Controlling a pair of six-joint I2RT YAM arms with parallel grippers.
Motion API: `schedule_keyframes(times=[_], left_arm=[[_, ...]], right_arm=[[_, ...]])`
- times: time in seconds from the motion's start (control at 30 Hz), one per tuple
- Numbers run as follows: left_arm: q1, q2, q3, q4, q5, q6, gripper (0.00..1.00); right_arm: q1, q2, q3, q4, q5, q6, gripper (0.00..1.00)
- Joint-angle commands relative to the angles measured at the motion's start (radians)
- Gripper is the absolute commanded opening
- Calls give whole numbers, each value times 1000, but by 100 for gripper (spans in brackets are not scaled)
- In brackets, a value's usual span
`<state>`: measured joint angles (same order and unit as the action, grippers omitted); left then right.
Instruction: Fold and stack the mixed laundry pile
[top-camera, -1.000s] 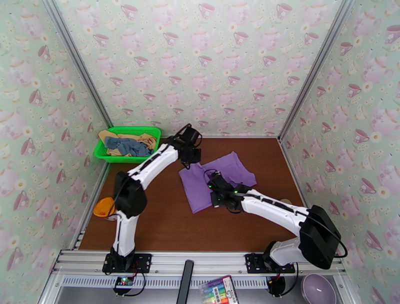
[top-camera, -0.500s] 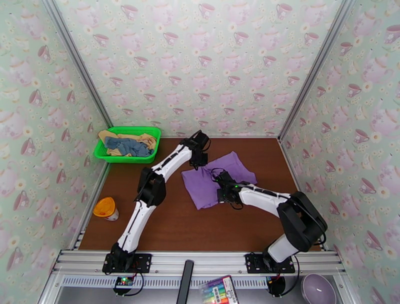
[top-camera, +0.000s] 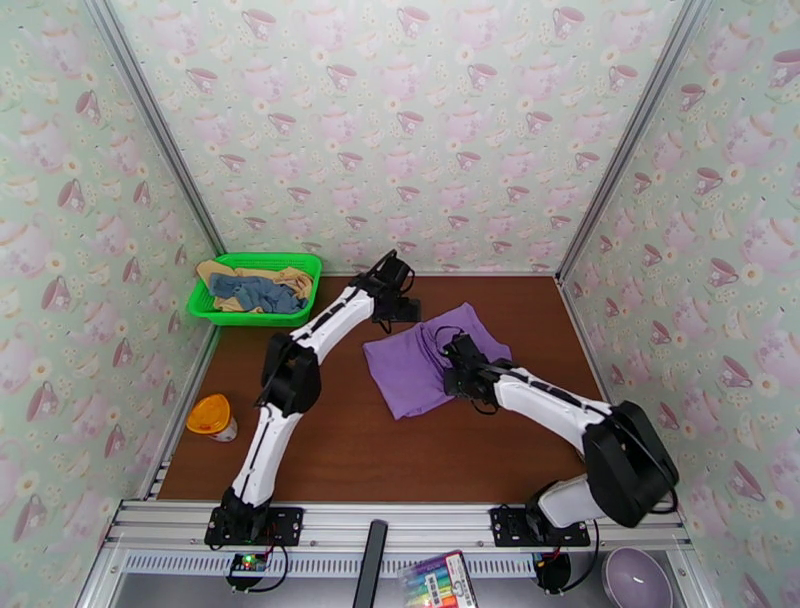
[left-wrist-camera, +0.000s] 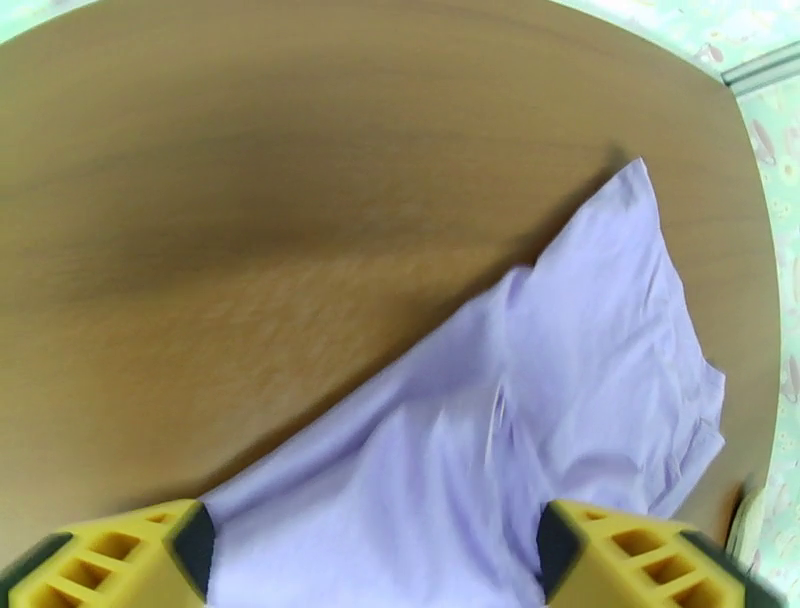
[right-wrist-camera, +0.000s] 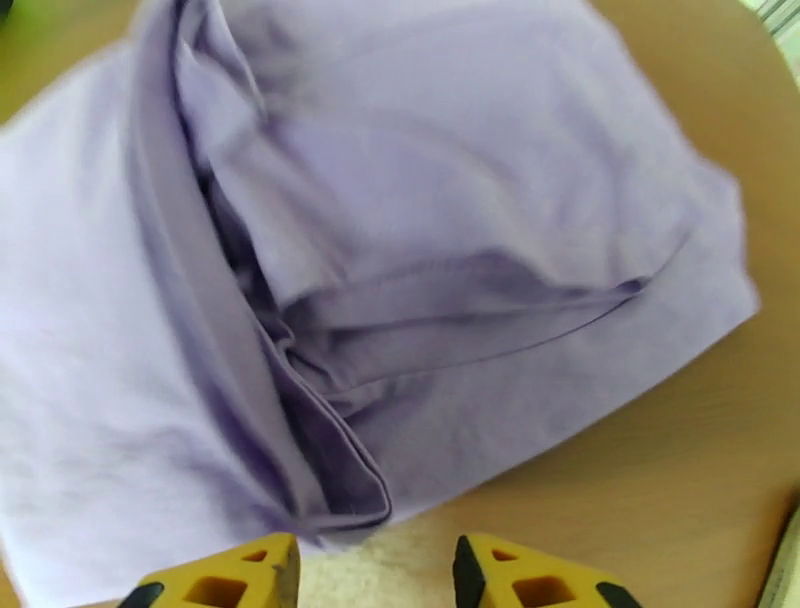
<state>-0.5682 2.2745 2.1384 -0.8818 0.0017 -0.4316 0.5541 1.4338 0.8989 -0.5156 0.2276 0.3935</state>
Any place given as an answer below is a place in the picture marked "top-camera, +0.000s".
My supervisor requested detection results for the purple t-shirt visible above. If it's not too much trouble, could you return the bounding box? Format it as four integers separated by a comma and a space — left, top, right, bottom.
363, 302, 513, 422

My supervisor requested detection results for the tan garment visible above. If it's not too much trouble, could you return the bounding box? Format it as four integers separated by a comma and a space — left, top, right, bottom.
196, 259, 314, 314

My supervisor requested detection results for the blue ribbed top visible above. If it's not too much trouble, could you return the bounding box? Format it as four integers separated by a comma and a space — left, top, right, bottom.
208, 272, 303, 315

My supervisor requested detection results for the green plastic basket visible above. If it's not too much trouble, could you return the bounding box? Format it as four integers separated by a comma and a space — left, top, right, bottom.
187, 251, 323, 328

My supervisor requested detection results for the pack of coloured markers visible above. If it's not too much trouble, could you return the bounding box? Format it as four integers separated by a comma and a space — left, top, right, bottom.
397, 549, 479, 608

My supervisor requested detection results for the orange lidded can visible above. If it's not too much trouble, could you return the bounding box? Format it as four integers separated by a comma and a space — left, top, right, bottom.
186, 393, 239, 444

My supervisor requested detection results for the perforated metal strip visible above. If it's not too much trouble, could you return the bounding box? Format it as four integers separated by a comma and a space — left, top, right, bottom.
121, 552, 539, 580

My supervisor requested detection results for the purple bowl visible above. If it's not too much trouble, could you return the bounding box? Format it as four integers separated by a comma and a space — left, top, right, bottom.
601, 546, 675, 608

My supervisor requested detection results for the small circuit board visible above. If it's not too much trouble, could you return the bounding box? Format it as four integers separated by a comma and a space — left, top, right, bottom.
229, 552, 271, 577

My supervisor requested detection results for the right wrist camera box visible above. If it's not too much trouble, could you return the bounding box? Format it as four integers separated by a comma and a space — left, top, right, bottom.
444, 334, 481, 367

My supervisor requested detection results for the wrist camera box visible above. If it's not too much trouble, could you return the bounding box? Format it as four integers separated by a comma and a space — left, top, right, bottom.
444, 334, 481, 367
377, 251, 416, 293

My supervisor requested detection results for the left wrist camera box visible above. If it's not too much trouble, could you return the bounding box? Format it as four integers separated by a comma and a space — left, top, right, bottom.
377, 251, 416, 293

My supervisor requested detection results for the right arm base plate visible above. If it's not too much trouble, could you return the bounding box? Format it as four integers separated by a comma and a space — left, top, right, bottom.
489, 506, 592, 549

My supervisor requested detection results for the aluminium frame rail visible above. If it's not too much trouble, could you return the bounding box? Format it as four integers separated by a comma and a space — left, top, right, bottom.
102, 498, 693, 553

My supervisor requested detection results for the black camera post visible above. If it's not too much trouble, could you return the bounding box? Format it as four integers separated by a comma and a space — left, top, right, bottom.
352, 519, 389, 608

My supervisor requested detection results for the black power cable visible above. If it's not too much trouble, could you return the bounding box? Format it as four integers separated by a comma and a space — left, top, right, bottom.
549, 521, 601, 593
224, 543, 290, 594

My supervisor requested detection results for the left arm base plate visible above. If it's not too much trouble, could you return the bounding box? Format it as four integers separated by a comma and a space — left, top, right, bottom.
204, 506, 305, 549

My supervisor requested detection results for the aluminium upright post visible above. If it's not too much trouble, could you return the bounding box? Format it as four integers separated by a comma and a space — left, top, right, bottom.
554, 0, 714, 286
84, 0, 226, 254

